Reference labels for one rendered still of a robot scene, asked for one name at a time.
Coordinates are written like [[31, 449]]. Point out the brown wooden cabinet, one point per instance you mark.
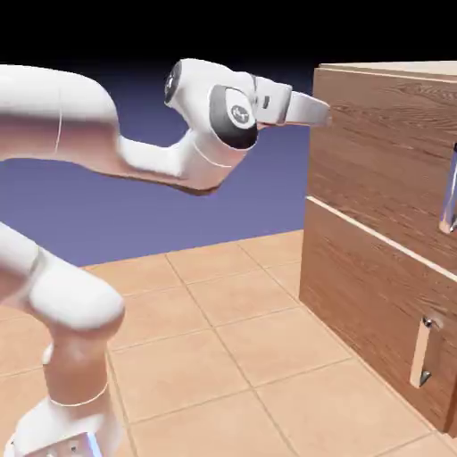
[[375, 250]]

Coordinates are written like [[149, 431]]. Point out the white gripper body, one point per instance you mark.
[[307, 110]]

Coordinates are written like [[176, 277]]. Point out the wooden cabinet door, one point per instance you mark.
[[378, 157], [364, 296]]

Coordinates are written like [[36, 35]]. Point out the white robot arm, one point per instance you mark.
[[200, 157]]

